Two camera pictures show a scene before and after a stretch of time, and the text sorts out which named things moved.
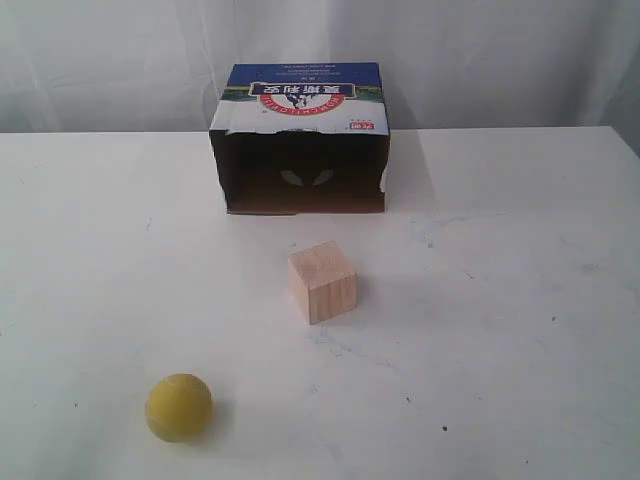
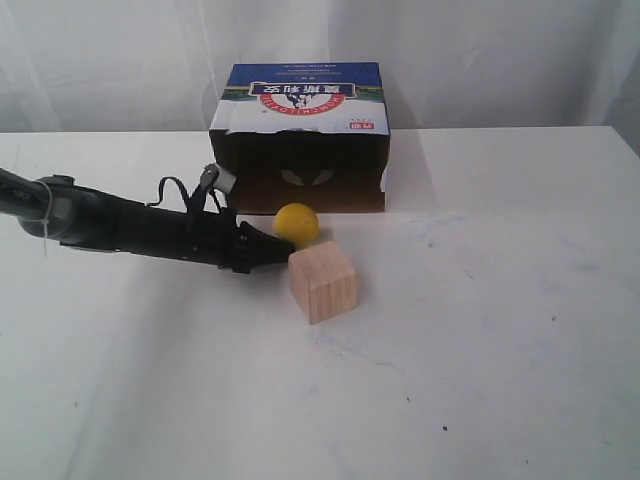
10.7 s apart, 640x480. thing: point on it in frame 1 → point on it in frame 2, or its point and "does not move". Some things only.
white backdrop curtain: [150, 66] does not move
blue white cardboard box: [302, 138] does not move
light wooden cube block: [322, 282] does not move
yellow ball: [179, 408] → [297, 223]
